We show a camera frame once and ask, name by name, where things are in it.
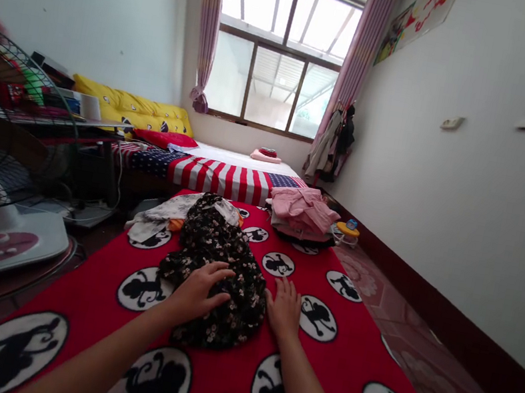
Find person's left hand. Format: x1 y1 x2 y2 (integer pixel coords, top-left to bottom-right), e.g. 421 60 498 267
163 253 239 329

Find person's right hand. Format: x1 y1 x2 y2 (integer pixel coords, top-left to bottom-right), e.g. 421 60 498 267
257 274 307 340

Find black floral garment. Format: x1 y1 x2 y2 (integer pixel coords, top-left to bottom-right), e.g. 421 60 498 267
145 185 286 360

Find white patterned garment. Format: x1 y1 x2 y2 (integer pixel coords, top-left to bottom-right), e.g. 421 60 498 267
122 182 245 261

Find yellow round toy table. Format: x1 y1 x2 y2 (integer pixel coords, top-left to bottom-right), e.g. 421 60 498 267
332 221 363 251

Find pink garment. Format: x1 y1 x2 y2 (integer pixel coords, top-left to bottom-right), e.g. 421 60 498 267
263 181 346 239

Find red blanket with monkey circles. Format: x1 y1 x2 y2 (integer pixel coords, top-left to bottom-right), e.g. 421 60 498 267
0 155 508 393

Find bed with striped star sheet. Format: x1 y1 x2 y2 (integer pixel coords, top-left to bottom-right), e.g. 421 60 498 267
112 127 314 216

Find pink folded towel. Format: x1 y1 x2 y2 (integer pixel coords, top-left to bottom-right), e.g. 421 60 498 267
249 148 284 166

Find red pillow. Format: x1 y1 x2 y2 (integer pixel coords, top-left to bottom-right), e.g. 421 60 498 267
130 125 201 156

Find hanging clothes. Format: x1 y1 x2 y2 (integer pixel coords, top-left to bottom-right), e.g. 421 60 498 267
302 97 362 187

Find yellow headboard cushion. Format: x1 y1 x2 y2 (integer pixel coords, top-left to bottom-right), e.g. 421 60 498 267
64 73 201 147

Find cluttered desk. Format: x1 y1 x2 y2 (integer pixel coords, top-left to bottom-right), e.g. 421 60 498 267
0 43 145 232

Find pink striped curtain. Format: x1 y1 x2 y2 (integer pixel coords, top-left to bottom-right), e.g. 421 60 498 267
175 0 229 115
312 0 405 152

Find white power strip with cables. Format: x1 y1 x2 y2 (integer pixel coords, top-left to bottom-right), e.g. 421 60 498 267
59 189 121 234

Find window with brown frame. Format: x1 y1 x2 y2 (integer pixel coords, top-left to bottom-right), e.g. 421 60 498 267
197 0 370 149

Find white wall socket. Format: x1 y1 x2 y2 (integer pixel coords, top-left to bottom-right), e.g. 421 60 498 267
438 113 467 134

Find colourful wall poster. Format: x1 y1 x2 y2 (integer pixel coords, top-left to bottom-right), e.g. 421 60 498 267
372 0 460 79

